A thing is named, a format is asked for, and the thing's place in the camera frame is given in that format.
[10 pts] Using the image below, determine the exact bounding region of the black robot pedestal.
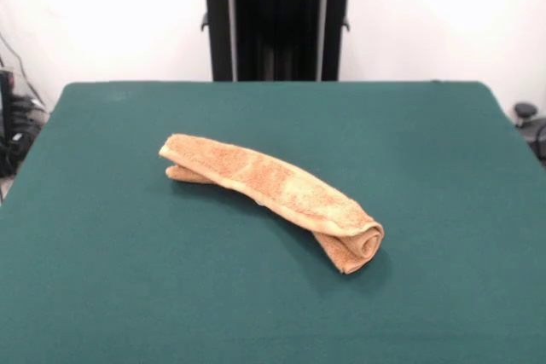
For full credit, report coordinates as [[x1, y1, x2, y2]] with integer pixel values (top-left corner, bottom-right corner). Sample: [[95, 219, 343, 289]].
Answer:
[[187, 0, 368, 83]]

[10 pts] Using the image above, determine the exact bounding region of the black cable bundle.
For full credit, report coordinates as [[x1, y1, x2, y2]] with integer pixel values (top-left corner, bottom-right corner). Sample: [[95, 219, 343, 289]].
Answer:
[[0, 35, 51, 178]]

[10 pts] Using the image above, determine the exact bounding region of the black office chair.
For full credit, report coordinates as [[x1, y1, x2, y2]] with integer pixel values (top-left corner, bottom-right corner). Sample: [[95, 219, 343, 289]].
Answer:
[[513, 101, 546, 156]]

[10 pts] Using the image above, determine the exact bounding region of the black electronics box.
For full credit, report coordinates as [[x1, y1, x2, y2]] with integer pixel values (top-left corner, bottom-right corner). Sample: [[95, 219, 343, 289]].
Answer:
[[0, 67, 15, 130]]

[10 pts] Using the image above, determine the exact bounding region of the dark green table cloth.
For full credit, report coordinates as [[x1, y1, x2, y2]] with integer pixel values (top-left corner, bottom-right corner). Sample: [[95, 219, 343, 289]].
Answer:
[[0, 80, 546, 364]]

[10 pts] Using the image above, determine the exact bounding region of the orange terry towel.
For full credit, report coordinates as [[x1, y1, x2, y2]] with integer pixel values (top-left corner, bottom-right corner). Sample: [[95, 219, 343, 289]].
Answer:
[[158, 133, 386, 275]]

